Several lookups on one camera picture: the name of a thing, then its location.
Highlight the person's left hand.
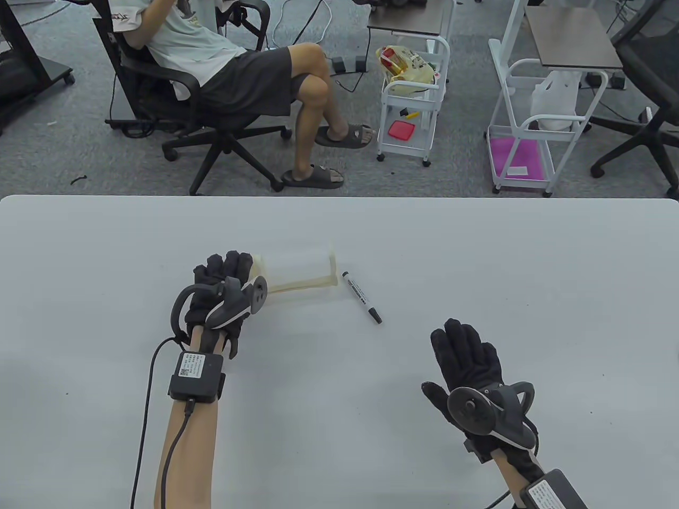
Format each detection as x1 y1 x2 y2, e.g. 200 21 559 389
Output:
186 251 254 360

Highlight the person's right hand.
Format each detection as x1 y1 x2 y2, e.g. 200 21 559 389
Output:
422 318 546 480

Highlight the clear beige-trimmed pencil pouch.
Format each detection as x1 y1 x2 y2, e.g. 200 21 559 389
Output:
249 244 339 295

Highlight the black marker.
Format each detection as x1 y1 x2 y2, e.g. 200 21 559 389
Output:
342 271 383 324

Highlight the person's left forearm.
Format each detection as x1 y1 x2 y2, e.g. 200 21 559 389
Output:
154 324 226 509

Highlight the person's right forearm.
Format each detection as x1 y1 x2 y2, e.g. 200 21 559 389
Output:
496 451 537 509

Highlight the black grey hand controller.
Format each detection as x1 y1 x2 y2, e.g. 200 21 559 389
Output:
447 382 537 450
170 276 268 341

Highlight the black office chair with armrests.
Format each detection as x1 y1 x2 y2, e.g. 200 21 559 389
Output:
93 0 293 196

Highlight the dark slipper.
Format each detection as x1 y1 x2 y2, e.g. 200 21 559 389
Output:
314 124 375 150
280 164 345 189

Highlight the magenta mat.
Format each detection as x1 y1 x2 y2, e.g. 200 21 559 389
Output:
489 137 555 181

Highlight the small white rolling cart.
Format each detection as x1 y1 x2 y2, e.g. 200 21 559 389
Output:
377 34 451 168

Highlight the large white rolling cart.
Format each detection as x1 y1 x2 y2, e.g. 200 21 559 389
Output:
485 38 610 198

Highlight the yellow plastic bag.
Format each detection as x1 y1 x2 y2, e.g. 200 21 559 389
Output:
377 45 442 96

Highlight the white plastic bag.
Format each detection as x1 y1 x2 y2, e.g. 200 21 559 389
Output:
531 72 587 133

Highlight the black wheeled stand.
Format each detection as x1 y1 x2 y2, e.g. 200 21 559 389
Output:
0 0 75 136

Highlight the brown-top side table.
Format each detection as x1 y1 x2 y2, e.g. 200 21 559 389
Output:
367 0 457 39

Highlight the black mesh office chair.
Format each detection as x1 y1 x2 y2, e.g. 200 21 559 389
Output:
589 0 679 193

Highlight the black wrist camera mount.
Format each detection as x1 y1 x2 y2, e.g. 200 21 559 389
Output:
463 437 500 465

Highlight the black wrist box with strap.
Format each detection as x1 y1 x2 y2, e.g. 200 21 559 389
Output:
520 469 589 509
168 352 227 403

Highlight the thin black cable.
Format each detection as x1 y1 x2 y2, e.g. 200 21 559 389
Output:
130 337 184 509

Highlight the white floor cable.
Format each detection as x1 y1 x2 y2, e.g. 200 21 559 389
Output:
272 0 334 50

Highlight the brown-top white-frame table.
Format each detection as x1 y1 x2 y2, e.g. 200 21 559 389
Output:
501 0 624 96

